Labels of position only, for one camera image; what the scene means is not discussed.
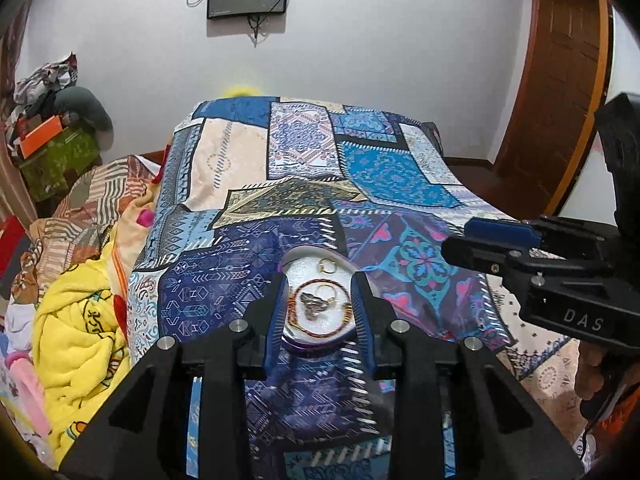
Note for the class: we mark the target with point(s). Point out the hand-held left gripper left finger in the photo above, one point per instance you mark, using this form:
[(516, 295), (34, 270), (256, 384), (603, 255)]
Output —
[(274, 320)]

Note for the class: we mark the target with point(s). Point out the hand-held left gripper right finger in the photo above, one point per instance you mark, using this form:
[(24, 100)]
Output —
[(361, 320)]

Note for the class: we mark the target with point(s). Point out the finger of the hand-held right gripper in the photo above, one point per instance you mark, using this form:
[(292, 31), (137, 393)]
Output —
[(485, 255), (500, 231)]

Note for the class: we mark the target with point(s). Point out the heart-shaped tin box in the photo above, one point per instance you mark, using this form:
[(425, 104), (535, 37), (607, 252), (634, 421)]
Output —
[(307, 267)]

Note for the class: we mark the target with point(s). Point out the person's right hand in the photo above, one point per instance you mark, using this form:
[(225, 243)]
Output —
[(592, 375)]

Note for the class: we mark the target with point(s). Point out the dark bag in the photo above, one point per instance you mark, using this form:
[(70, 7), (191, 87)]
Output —
[(434, 137)]

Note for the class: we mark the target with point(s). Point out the brown wooden door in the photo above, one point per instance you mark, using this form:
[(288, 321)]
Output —
[(555, 95)]

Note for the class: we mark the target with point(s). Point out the blue patchwork blanket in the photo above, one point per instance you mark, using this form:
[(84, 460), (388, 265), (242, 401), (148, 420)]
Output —
[(300, 160)]

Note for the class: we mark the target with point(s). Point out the yellow fleece blanket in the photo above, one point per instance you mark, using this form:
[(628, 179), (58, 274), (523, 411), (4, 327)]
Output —
[(80, 320)]

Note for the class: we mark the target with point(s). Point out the striped brown blanket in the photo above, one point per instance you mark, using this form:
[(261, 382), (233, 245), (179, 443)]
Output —
[(95, 195)]

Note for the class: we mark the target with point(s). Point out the yellow round object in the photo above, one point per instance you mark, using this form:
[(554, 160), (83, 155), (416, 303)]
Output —
[(242, 91)]

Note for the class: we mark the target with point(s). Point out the pink plush item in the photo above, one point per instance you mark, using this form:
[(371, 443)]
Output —
[(27, 390)]

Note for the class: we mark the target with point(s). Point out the cartoon printed sheet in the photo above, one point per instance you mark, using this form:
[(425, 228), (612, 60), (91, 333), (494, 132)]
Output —
[(15, 325)]

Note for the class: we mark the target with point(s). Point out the green patterned bag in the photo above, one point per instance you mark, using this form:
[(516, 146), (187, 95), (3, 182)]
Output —
[(65, 160)]

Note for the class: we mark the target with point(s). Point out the red and white box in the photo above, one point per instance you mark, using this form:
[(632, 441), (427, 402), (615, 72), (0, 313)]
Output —
[(12, 250)]

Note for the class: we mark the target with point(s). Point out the orange box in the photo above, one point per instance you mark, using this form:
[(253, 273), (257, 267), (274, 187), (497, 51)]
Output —
[(42, 135)]

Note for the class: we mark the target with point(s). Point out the pile of clothes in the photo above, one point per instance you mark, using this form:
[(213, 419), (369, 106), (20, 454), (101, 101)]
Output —
[(45, 77)]

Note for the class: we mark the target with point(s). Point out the striped brown curtain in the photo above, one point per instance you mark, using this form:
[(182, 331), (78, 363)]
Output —
[(12, 60)]

